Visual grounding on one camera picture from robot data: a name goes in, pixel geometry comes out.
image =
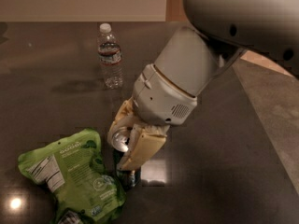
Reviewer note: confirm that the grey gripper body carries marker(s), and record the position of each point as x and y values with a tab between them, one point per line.
162	97

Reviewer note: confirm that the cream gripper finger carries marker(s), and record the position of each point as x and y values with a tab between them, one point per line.
124	117
145	142

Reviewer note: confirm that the blue silver redbull can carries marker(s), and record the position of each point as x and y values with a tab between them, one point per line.
129	176

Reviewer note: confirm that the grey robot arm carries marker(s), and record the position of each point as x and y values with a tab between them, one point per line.
219	31

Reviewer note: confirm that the green rice chip bag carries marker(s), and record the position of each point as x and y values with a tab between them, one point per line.
73	169

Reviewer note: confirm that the clear plastic water bottle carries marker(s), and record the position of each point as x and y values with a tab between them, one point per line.
109	52

